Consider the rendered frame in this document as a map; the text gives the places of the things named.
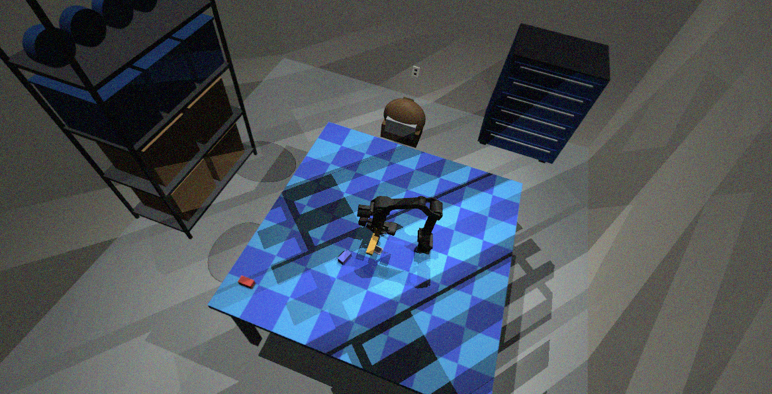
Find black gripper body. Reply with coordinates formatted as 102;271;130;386
358;217;398;236

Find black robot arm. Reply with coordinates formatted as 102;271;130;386
357;196;443;254

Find red rectangular block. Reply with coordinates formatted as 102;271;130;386
238;275;256;289

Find orange bar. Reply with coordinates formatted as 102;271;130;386
366;228;381;256

